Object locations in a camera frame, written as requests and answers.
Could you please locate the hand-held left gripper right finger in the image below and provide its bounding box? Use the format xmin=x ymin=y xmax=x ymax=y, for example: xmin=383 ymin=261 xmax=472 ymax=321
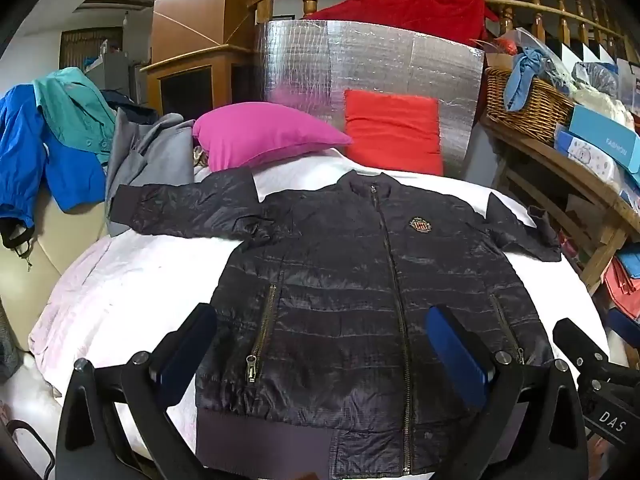
xmin=424 ymin=304 xmax=591 ymax=480

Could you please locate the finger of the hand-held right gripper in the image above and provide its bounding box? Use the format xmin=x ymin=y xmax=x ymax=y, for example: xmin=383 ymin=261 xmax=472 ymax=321
xmin=552 ymin=317 xmax=609 ymax=387

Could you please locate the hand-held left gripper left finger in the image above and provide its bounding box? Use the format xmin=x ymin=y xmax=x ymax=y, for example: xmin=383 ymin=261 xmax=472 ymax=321
xmin=55 ymin=302 xmax=218 ymax=480

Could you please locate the black quilted jacket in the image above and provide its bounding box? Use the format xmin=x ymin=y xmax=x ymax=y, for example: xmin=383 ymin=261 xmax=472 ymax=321
xmin=109 ymin=167 xmax=563 ymax=478

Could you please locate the pink cloth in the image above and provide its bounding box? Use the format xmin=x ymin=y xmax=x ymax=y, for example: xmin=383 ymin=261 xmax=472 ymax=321
xmin=602 ymin=255 xmax=640 ymax=321

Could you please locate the white bed blanket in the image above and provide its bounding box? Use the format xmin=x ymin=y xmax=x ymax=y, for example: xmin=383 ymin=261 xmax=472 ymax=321
xmin=27 ymin=147 xmax=628 ymax=480

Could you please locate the wooden side table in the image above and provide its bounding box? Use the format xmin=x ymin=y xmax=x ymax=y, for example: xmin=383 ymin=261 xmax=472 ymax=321
xmin=480 ymin=112 xmax=640 ymax=296

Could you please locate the beige sofa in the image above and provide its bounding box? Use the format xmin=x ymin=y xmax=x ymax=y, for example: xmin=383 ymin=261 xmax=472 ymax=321
xmin=0 ymin=185 xmax=108 ymax=356

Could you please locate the white patterned box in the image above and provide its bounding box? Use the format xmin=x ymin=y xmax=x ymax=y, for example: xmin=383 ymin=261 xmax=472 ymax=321
xmin=554 ymin=127 xmax=623 ymax=183

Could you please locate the grey coat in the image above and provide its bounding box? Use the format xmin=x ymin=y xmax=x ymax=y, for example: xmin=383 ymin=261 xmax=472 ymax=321
xmin=104 ymin=110 xmax=196 ymax=238

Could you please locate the blue cardboard box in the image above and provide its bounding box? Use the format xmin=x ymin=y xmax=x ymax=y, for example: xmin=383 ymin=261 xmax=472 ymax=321
xmin=567 ymin=105 xmax=640 ymax=173

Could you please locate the pink pillow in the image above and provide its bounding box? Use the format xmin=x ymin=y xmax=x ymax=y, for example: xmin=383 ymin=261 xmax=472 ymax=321
xmin=192 ymin=101 xmax=353 ymax=173

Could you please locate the red pillow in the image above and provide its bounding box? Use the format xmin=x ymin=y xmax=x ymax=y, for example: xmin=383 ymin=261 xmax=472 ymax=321
xmin=344 ymin=89 xmax=445 ymax=177

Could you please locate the wicker basket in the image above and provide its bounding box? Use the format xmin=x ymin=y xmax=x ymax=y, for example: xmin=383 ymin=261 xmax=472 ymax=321
xmin=485 ymin=66 xmax=576 ymax=146

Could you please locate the cream cloth bundle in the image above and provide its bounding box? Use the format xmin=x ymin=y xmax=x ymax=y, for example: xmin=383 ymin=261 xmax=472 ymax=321
xmin=570 ymin=87 xmax=636 ymax=127

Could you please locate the blue jacket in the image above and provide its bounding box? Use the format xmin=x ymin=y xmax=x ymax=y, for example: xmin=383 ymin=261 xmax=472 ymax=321
xmin=0 ymin=84 xmax=108 ymax=251

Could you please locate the light blue cloth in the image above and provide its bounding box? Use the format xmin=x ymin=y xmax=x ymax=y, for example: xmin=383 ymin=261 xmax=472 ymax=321
xmin=502 ymin=47 xmax=551 ymax=113

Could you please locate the teal shirt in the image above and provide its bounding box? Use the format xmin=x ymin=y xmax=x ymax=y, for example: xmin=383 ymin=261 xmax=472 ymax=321
xmin=32 ymin=67 xmax=118 ymax=166

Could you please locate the grey metal cabinet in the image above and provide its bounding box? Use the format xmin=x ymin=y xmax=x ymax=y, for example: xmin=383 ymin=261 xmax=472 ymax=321
xmin=101 ymin=52 xmax=137 ymax=95

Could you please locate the silver foil insulation mat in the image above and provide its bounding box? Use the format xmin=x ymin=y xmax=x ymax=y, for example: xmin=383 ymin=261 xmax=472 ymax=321
xmin=252 ymin=19 xmax=486 ymax=178

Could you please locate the wooden cabinet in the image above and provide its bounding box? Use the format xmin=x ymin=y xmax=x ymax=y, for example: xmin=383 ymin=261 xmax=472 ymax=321
xmin=140 ymin=0 xmax=261 ymax=116

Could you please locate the red blanket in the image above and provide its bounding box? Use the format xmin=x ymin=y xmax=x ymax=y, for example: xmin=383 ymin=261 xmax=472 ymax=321
xmin=305 ymin=0 xmax=501 ymax=48

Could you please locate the black cable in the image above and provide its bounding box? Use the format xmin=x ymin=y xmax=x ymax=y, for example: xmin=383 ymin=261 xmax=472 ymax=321
xmin=5 ymin=419 xmax=56 ymax=480

